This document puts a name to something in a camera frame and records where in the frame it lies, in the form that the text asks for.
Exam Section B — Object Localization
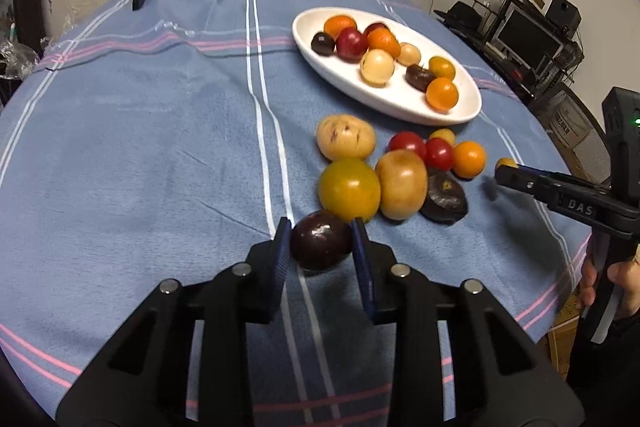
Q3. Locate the yellow tomato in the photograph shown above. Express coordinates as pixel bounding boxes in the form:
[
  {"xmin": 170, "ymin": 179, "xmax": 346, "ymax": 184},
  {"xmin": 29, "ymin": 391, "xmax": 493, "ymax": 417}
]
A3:
[{"xmin": 428, "ymin": 56, "xmax": 457, "ymax": 82}]

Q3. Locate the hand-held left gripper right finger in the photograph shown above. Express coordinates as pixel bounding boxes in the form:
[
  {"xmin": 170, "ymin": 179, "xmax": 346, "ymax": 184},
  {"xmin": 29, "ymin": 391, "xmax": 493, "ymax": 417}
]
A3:
[{"xmin": 350, "ymin": 217, "xmax": 586, "ymax": 427}]

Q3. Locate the black hat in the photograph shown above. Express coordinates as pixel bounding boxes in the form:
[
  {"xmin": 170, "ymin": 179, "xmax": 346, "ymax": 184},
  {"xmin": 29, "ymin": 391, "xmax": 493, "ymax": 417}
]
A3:
[{"xmin": 435, "ymin": 2, "xmax": 488, "ymax": 32}]

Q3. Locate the orange mandarin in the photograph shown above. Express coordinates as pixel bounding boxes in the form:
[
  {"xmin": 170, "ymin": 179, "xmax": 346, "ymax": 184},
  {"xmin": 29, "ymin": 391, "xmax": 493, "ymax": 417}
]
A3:
[
  {"xmin": 366, "ymin": 28, "xmax": 402, "ymax": 60},
  {"xmin": 425, "ymin": 77, "xmax": 460, "ymax": 112},
  {"xmin": 323, "ymin": 15, "xmax": 358, "ymax": 38}
]

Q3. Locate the person's right hand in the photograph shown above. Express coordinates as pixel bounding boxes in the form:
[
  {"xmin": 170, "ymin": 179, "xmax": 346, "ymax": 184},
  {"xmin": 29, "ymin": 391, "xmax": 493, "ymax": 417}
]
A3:
[{"xmin": 577, "ymin": 254, "xmax": 640, "ymax": 323}]

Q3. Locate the small yellow fruit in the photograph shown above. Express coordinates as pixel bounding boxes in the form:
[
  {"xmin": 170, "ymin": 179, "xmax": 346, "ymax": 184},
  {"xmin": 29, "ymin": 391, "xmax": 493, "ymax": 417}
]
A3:
[{"xmin": 428, "ymin": 128, "xmax": 457, "ymax": 148}]

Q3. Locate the brown cardboard box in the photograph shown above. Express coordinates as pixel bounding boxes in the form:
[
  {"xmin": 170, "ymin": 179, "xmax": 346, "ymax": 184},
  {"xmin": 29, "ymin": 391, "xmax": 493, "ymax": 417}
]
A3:
[{"xmin": 547, "ymin": 307, "xmax": 583, "ymax": 378}]

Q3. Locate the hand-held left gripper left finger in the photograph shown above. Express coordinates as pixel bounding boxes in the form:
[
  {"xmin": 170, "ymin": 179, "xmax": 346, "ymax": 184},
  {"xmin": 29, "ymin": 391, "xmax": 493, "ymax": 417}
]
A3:
[{"xmin": 55, "ymin": 217, "xmax": 293, "ymax": 427}]

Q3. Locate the clear plastic bag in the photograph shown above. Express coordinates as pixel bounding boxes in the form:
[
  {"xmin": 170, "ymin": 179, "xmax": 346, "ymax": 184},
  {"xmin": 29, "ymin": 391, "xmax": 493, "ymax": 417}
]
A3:
[{"xmin": 0, "ymin": 39, "xmax": 46, "ymax": 78}]

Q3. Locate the spotted beige fruit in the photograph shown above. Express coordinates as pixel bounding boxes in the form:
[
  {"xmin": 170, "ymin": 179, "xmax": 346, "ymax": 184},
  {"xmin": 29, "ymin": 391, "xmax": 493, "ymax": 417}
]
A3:
[{"xmin": 316, "ymin": 114, "xmax": 377, "ymax": 161}]

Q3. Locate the green-yellow tomato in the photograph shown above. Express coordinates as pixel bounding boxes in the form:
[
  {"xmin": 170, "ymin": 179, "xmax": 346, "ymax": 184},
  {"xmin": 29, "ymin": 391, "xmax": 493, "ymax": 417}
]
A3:
[{"xmin": 318, "ymin": 158, "xmax": 382, "ymax": 224}]

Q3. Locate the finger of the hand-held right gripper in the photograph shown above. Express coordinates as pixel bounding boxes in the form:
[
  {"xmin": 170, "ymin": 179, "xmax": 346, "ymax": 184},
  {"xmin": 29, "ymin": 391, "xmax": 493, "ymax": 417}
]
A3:
[{"xmin": 494, "ymin": 164, "xmax": 613, "ymax": 228}]

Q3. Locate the red cherry tomato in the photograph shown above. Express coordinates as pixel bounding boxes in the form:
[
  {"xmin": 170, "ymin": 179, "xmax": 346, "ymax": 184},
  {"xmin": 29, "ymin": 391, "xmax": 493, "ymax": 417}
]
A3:
[
  {"xmin": 424, "ymin": 138, "xmax": 456, "ymax": 172},
  {"xmin": 388, "ymin": 131, "xmax": 427, "ymax": 160}
]

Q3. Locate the black computer desk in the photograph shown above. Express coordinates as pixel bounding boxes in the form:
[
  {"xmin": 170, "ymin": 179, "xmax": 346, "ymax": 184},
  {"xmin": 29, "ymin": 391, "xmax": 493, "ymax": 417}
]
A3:
[{"xmin": 435, "ymin": 0, "xmax": 586, "ymax": 108}]

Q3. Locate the computer monitor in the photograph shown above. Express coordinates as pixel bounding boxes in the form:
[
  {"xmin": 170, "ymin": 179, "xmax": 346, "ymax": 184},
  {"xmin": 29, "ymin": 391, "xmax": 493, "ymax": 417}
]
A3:
[{"xmin": 496, "ymin": 4, "xmax": 563, "ymax": 65}]

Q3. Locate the white oval plate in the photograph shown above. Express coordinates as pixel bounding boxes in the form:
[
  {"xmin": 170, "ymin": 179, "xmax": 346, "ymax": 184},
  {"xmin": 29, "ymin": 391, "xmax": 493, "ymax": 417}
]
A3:
[{"xmin": 292, "ymin": 7, "xmax": 482, "ymax": 126}]

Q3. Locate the wrinkled dark purple fruit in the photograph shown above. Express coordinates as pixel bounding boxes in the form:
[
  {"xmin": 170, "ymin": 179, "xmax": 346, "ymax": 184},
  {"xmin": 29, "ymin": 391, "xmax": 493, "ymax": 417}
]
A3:
[{"xmin": 419, "ymin": 172, "xmax": 469, "ymax": 225}]

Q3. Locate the small beige fruit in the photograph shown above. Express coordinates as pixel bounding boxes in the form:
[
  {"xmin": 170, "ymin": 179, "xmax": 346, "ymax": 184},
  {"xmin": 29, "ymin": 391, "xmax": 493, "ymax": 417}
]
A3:
[
  {"xmin": 359, "ymin": 49, "xmax": 396, "ymax": 86},
  {"xmin": 396, "ymin": 42, "xmax": 422, "ymax": 68}
]

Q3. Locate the smooth beige fruit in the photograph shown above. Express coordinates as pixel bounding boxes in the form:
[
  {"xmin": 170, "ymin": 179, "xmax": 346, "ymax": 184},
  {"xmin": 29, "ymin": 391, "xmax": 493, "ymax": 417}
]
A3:
[{"xmin": 375, "ymin": 149, "xmax": 429, "ymax": 221}]

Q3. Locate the small orange tomato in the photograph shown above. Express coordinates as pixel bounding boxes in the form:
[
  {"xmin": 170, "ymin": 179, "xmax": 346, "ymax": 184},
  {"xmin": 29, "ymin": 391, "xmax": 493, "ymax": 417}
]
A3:
[{"xmin": 452, "ymin": 141, "xmax": 487, "ymax": 179}]

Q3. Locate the dark purple plum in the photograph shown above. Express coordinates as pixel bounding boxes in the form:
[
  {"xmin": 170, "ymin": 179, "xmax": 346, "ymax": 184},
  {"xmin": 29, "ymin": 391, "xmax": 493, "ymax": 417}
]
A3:
[
  {"xmin": 290, "ymin": 211, "xmax": 353, "ymax": 273},
  {"xmin": 310, "ymin": 32, "xmax": 336, "ymax": 56}
]

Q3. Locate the black speaker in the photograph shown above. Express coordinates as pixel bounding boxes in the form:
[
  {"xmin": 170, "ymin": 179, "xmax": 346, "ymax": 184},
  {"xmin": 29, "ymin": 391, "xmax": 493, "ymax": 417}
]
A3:
[{"xmin": 545, "ymin": 0, "xmax": 582, "ymax": 30}]

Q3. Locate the dark brown fruit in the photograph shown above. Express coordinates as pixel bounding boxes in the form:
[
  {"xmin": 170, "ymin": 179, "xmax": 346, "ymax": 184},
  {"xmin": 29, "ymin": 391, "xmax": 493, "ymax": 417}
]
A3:
[{"xmin": 405, "ymin": 64, "xmax": 437, "ymax": 92}]

